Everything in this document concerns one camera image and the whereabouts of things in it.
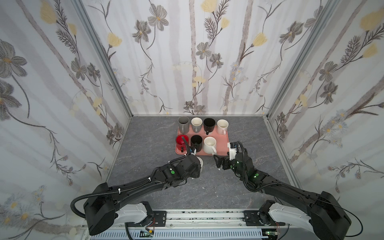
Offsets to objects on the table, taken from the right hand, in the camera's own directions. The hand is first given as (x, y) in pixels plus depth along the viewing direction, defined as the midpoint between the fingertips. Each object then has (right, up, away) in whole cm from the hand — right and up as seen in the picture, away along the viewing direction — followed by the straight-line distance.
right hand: (218, 151), depth 81 cm
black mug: (-12, +4, +19) cm, 23 cm away
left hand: (-13, -6, -1) cm, 14 cm away
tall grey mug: (-21, +17, +21) cm, 34 cm away
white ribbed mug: (-3, +1, +19) cm, 20 cm away
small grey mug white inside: (-12, +17, +26) cm, 33 cm away
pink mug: (+6, +14, +21) cm, 26 cm away
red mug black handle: (-23, +2, +23) cm, 32 cm away
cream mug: (-9, -8, +6) cm, 13 cm away
